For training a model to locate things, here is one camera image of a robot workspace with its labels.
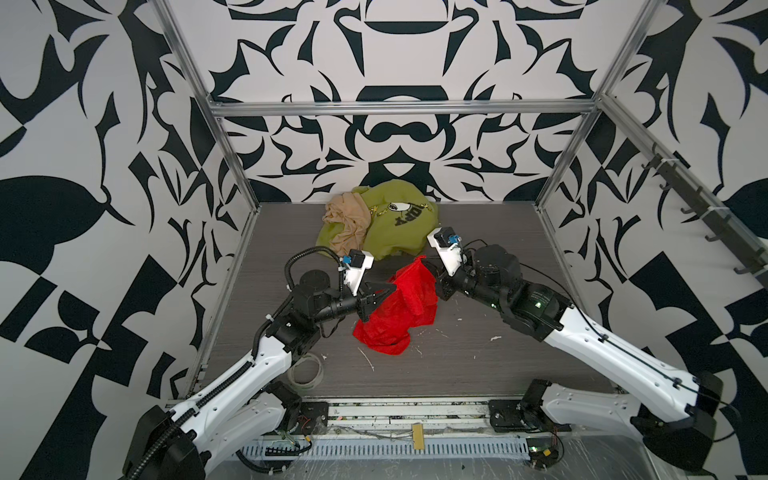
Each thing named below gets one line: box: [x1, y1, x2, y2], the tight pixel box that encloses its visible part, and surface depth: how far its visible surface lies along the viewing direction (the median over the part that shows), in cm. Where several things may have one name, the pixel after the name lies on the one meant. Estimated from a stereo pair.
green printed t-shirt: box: [316, 179, 440, 261], surface depth 109 cm
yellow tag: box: [412, 423, 425, 450], surface depth 73 cm
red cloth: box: [352, 256, 438, 355], surface depth 85 cm
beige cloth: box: [322, 192, 372, 257], surface depth 110 cm
